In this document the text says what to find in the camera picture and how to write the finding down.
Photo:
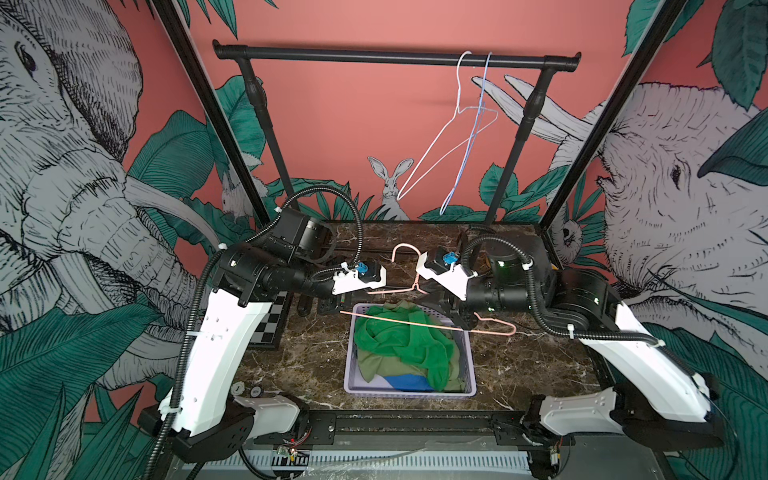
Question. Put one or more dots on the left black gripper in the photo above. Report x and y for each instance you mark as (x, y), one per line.
(336, 304)

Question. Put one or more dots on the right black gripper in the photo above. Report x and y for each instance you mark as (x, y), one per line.
(459, 316)

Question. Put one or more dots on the green tank top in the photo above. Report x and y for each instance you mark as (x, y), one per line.
(407, 332)

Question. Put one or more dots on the olive tank top grey trim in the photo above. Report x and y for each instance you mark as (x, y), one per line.
(371, 365)

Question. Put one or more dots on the blue tank top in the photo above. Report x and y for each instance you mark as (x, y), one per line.
(409, 383)

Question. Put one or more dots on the white wire hanger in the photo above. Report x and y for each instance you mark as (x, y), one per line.
(448, 141)

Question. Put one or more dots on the light blue wire hanger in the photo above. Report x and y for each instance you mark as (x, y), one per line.
(480, 110)

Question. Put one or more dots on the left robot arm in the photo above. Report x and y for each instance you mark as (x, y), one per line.
(199, 420)

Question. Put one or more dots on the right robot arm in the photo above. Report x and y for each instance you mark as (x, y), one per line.
(661, 403)

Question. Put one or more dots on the checkerboard calibration plate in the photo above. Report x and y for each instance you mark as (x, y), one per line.
(268, 333)

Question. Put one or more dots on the lavender plastic basket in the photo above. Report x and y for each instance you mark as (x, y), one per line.
(354, 383)

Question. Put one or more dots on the black clothes rack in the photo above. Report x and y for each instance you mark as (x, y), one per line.
(547, 66)

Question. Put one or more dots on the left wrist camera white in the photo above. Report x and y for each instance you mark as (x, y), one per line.
(369, 274)

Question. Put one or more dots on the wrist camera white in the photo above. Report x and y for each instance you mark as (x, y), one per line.
(369, 274)
(443, 266)

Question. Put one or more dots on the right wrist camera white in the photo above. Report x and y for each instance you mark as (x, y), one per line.
(443, 266)

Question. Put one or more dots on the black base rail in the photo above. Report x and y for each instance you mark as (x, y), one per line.
(329, 427)

